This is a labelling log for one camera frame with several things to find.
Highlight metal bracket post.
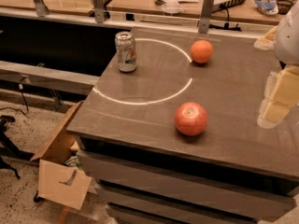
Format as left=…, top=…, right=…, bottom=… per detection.
left=93, top=0, right=105, bottom=23
left=198, top=0, right=214, bottom=34
left=33, top=0, right=49, bottom=17

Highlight silver green 7up can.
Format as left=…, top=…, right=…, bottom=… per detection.
left=115, top=31, right=137, bottom=73

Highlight open cardboard box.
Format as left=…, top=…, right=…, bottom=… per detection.
left=31, top=102, right=92, bottom=210

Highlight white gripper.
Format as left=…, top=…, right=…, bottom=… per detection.
left=254, top=1, right=299, bottom=129

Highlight clear plastic cup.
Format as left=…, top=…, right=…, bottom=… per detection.
left=162, top=1, right=181, bottom=15

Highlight grey drawer cabinet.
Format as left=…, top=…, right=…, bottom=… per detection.
left=68, top=28, right=299, bottom=224

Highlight white blue bowl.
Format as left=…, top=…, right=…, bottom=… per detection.
left=255, top=1, right=278, bottom=16

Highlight orange fruit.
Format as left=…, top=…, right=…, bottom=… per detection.
left=190, top=40, right=213, bottom=63

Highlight left metal bracket post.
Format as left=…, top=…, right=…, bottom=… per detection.
left=33, top=0, right=49, bottom=17

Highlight black mesh cup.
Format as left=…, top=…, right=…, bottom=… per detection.
left=277, top=0, right=293, bottom=15

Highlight black stand legs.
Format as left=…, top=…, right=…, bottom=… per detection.
left=0, top=115, right=34, bottom=179

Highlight middle metal bracket post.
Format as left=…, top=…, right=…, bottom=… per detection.
left=93, top=0, right=105, bottom=23

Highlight red apple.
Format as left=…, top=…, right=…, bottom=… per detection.
left=175, top=102, right=207, bottom=136

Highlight grey power strip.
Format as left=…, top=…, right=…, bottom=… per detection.
left=212, top=0, right=246, bottom=12

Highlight black hanging cable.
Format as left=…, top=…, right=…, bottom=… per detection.
left=0, top=76, right=31, bottom=114

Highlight right metal bracket post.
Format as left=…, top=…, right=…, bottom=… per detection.
left=198, top=0, right=214, bottom=34

